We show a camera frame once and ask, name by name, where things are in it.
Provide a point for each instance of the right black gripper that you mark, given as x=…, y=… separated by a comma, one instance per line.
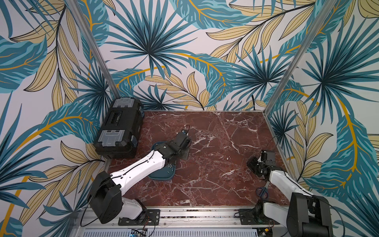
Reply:
x=254, y=165

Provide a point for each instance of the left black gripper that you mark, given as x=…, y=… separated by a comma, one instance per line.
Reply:
x=186, y=153

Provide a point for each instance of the teal plastic storage tray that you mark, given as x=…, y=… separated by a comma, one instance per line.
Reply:
x=167, y=172

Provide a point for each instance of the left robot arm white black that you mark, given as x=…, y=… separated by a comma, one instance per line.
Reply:
x=106, y=194

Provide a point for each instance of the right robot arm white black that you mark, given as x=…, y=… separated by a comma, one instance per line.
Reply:
x=307, y=215

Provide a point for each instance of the black plastic toolbox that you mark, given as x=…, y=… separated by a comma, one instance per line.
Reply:
x=119, y=134

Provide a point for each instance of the scissors with blue handle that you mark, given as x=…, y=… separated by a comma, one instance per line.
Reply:
x=262, y=192

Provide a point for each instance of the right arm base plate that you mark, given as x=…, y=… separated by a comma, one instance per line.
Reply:
x=249, y=217

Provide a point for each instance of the aluminium mounting rail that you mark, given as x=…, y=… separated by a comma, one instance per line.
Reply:
x=183, y=221

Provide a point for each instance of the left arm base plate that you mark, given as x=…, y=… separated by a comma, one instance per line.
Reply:
x=148, y=217

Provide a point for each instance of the right aluminium frame post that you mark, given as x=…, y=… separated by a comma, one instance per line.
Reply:
x=309, y=37

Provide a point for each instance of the aluminium frame post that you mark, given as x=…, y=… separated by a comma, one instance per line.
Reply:
x=81, y=21
x=309, y=37

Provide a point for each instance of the left aluminium frame post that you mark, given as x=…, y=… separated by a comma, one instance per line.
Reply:
x=81, y=21

